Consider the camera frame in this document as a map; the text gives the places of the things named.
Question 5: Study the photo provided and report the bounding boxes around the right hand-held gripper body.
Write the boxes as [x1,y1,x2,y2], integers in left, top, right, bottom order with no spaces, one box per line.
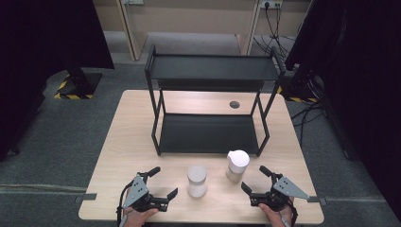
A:
[249,173,312,213]

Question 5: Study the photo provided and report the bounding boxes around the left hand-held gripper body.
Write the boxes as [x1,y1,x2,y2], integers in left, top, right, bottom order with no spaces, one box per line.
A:
[122,172,168,213]

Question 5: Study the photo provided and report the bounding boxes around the glass jar with white spout lid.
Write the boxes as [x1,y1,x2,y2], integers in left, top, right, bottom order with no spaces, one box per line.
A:
[225,149,251,184]

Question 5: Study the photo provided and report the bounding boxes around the black metal two-tier shelf rack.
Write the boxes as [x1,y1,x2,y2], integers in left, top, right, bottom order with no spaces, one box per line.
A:
[144,44,287,158]

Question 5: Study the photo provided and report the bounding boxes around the person's left hand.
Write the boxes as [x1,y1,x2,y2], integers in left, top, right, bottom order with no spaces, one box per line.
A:
[123,208,159,227]

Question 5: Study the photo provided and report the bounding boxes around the person's right hand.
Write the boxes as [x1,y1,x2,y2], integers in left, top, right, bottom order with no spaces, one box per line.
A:
[258,201,296,227]

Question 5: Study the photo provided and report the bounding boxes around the grey floor tape strip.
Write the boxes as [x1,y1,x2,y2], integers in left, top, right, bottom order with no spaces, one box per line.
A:
[74,192,98,204]
[307,195,329,206]

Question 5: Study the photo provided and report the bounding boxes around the black stand base with hazard tape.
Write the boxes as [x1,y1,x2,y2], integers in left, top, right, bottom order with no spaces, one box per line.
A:
[54,66,104,101]
[277,69,320,104]

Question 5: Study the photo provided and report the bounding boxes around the dark curtain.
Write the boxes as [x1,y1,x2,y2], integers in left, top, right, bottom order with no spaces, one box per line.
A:
[284,0,401,222]
[0,0,115,163]

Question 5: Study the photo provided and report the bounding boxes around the left hand-held gripper cable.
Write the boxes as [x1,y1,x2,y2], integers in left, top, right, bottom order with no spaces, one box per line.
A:
[115,181,135,227]

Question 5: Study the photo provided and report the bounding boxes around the hand-held gripper cable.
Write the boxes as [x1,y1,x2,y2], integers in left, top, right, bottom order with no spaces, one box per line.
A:
[285,199,300,227]
[115,181,135,227]

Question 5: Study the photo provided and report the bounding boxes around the right hand-held gripper cable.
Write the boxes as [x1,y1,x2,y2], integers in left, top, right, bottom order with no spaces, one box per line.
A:
[285,199,300,227]

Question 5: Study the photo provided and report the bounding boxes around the black cables on floor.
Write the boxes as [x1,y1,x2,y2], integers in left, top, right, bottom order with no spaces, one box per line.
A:
[289,99,326,149]

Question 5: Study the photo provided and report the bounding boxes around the black cables at wall socket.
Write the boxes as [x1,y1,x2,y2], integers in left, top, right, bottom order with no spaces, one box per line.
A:
[253,2,297,61]

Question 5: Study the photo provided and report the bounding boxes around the white wall socket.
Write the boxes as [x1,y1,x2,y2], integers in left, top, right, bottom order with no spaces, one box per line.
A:
[259,0,284,9]

